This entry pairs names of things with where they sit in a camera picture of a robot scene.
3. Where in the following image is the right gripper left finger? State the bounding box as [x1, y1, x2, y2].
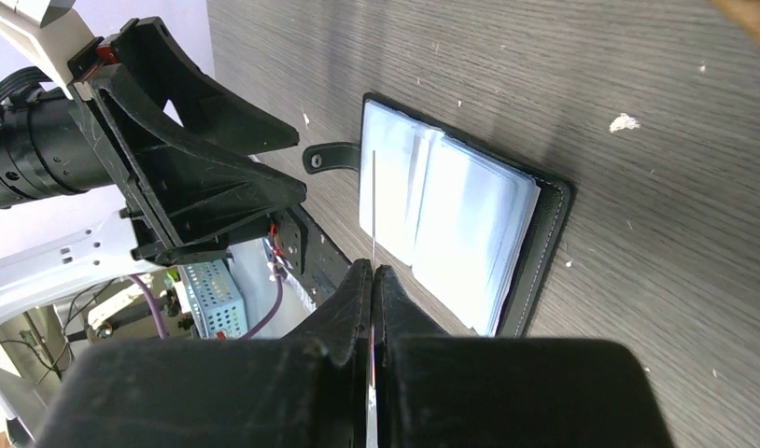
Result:
[35, 259, 373, 447]

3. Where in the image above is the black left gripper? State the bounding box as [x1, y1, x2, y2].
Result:
[0, 17, 306, 266]

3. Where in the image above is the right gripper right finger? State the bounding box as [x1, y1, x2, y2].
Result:
[373, 266, 673, 447]

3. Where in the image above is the black leather card holder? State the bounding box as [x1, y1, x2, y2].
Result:
[302, 92, 575, 338]

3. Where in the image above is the woven wicker tray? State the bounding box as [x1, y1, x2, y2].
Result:
[710, 0, 760, 48]

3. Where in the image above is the perforated metal box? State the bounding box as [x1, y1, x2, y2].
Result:
[178, 260, 248, 340]

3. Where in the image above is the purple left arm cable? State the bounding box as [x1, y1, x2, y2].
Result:
[127, 272, 286, 342]

